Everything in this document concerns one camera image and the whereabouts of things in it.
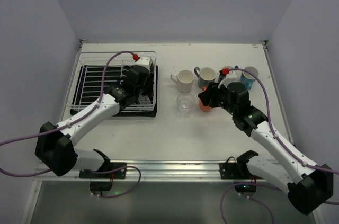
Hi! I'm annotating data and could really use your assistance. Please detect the orange cup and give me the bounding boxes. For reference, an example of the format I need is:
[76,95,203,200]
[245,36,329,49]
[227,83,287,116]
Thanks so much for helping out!
[199,101,212,112]

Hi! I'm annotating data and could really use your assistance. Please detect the clear small glass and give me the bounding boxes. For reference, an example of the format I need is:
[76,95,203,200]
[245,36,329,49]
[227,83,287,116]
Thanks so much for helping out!
[137,95,151,108]

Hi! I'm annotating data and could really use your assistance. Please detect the large clear glass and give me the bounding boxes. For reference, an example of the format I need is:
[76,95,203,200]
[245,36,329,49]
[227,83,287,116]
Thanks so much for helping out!
[176,93,195,116]

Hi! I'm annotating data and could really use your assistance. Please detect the grey mug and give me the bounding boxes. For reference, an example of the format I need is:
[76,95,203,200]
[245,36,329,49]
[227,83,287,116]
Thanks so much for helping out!
[194,67,216,88]

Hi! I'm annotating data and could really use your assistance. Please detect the white mug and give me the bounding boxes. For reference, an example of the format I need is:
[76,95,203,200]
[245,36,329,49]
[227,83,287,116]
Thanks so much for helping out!
[170,70,194,93]

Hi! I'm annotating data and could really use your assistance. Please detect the light blue mug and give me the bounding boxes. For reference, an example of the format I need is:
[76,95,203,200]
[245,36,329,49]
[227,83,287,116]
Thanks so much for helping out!
[240,66,259,91]

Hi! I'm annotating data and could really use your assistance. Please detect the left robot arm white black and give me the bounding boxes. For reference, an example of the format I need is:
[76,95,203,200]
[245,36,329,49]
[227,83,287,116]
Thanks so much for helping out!
[35,65,155,176]

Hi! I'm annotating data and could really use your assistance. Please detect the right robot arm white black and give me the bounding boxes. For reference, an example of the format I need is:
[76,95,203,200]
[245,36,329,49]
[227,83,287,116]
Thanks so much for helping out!
[198,82,334,215]

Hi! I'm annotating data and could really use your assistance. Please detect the white wire dish rack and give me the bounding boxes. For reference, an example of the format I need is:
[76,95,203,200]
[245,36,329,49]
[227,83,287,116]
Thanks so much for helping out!
[65,50,157,113]

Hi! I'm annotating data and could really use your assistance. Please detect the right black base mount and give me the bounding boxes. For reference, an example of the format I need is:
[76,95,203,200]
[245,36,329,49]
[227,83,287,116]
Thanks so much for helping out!
[219,156,256,196]

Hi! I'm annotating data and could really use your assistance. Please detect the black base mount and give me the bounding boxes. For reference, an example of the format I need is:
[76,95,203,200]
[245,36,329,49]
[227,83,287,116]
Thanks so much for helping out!
[219,156,256,196]
[79,162,127,195]

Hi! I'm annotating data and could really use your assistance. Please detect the aluminium mounting rail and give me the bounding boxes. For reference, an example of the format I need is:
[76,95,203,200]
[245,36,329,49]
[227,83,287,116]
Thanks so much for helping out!
[33,159,313,182]

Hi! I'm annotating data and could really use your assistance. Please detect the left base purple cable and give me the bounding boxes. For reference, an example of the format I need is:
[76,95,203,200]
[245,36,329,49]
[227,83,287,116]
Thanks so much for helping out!
[91,165,142,199]

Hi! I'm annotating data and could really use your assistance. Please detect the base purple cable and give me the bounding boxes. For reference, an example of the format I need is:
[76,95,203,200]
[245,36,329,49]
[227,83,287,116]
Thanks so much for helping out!
[91,165,142,199]
[219,183,276,224]

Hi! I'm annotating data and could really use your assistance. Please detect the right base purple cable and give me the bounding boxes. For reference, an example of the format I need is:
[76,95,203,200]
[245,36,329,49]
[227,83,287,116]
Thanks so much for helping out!
[219,183,276,224]

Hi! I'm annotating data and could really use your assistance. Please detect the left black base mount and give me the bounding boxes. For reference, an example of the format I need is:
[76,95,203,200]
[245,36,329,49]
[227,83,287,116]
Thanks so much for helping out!
[79,162,127,195]

